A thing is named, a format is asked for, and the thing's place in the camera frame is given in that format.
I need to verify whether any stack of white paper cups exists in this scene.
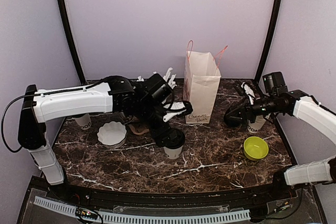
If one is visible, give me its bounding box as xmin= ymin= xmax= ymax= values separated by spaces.
xmin=247 ymin=115 xmax=266 ymax=133

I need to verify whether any cardboard cup carrier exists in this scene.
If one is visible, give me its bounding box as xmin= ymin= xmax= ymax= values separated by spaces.
xmin=128 ymin=122 xmax=149 ymax=135

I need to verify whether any bundle of wrapped straws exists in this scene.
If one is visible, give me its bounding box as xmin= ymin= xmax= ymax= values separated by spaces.
xmin=136 ymin=67 xmax=177 ymax=89

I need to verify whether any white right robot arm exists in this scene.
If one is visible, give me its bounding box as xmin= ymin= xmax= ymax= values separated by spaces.
xmin=223 ymin=72 xmax=335 ymax=200

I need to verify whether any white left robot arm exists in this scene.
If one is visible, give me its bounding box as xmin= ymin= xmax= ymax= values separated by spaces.
xmin=1 ymin=73 xmax=187 ymax=201

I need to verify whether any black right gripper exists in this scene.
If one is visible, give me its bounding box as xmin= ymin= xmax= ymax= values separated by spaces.
xmin=226 ymin=94 xmax=278 ymax=125

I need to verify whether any green bowl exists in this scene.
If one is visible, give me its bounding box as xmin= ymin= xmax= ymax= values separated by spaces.
xmin=243 ymin=136 xmax=269 ymax=161

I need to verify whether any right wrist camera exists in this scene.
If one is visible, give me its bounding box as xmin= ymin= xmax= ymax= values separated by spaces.
xmin=234 ymin=81 xmax=256 ymax=105

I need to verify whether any left black frame post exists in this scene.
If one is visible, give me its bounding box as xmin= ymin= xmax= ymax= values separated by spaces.
xmin=57 ymin=0 xmax=86 ymax=84

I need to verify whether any black frame post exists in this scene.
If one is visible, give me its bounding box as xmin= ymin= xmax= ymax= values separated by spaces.
xmin=57 ymin=0 xmax=86 ymax=84
xmin=254 ymin=0 xmax=281 ymax=83

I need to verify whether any white paper cup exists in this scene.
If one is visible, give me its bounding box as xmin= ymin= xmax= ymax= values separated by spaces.
xmin=73 ymin=113 xmax=92 ymax=130
xmin=163 ymin=145 xmax=183 ymax=159

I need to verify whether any white fluted dish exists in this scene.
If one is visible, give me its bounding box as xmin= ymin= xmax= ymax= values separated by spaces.
xmin=97 ymin=121 xmax=127 ymax=149

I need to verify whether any white cable duct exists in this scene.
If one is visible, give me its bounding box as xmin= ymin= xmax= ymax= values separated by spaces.
xmin=33 ymin=196 xmax=251 ymax=223

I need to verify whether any right black frame post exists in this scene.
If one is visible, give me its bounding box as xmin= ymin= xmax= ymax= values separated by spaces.
xmin=254 ymin=0 xmax=281 ymax=83

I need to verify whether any white paper bag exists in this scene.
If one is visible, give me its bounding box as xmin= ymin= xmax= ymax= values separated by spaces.
xmin=183 ymin=40 xmax=227 ymax=124

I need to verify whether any stack of black lids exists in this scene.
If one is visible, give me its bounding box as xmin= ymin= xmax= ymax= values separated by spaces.
xmin=223 ymin=107 xmax=247 ymax=127

